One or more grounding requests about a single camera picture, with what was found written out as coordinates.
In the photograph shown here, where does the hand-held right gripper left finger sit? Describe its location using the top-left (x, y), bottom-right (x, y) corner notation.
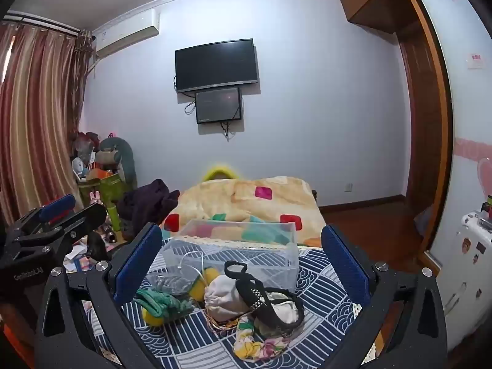
top-left (34, 223), bottom-right (164, 369)

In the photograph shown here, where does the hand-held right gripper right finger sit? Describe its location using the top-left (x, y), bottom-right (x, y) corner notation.
top-left (321, 224), bottom-right (449, 369)

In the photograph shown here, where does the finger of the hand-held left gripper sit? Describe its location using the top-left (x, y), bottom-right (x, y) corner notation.
top-left (15, 194), bottom-right (77, 235)
top-left (36, 203), bottom-right (108, 262)

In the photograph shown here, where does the green knitted cloth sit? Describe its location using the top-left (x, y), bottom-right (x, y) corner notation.
top-left (134, 289), bottom-right (196, 321)

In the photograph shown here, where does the yellow plush toy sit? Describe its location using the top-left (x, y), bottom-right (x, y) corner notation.
top-left (141, 267), bottom-right (220, 327)

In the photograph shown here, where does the black lace bra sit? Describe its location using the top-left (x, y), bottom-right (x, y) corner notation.
top-left (224, 261), bottom-right (305, 334)

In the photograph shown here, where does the beige cloth pouch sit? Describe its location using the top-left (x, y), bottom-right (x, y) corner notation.
top-left (204, 275), bottom-right (252, 321)

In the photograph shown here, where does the clear plastic storage box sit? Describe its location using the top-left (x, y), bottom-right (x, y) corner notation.
top-left (157, 219), bottom-right (300, 293)

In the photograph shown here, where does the floral fabric scrunchie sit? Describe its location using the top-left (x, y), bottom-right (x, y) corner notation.
top-left (233, 317), bottom-right (295, 362)

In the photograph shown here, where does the clear plastic bag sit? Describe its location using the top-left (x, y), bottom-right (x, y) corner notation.
top-left (144, 252), bottom-right (206, 296)

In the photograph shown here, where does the green storage box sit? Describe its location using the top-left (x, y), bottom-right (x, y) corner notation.
top-left (78, 172), bottom-right (129, 210)

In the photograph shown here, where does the dark purple garment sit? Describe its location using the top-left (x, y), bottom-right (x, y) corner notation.
top-left (116, 179), bottom-right (181, 235)

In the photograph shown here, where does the grey plush toy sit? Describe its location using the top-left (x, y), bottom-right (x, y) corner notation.
top-left (99, 137), bottom-right (137, 189)

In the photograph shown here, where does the striped red curtain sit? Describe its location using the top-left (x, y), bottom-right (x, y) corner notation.
top-left (0, 21), bottom-right (95, 225)

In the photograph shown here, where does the orange patchwork blanket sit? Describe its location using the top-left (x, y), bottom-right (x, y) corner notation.
top-left (159, 176), bottom-right (327, 248)

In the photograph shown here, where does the blue patterned bed sheet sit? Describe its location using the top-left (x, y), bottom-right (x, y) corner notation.
top-left (82, 238), bottom-right (364, 369)

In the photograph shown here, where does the yellow pillow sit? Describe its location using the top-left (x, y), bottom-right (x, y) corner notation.
top-left (202, 162), bottom-right (240, 181)

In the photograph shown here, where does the white refrigerator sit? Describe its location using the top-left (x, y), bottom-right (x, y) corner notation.
top-left (430, 208), bottom-right (492, 350)

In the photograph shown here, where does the wooden wardrobe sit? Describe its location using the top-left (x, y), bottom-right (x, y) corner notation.
top-left (337, 0), bottom-right (454, 254)

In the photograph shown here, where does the white air conditioner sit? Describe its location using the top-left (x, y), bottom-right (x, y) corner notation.
top-left (92, 9), bottom-right (161, 58)

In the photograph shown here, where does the pink wall sticker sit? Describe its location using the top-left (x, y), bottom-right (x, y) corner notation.
top-left (454, 137), bottom-right (492, 196)

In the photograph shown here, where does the small black wall monitor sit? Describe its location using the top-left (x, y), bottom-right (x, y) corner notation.
top-left (194, 87), bottom-right (243, 125)

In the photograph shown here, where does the curtain rail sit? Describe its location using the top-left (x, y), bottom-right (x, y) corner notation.
top-left (2, 11), bottom-right (83, 39)

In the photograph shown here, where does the large black wall television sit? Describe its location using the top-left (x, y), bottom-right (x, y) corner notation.
top-left (175, 39), bottom-right (259, 93)

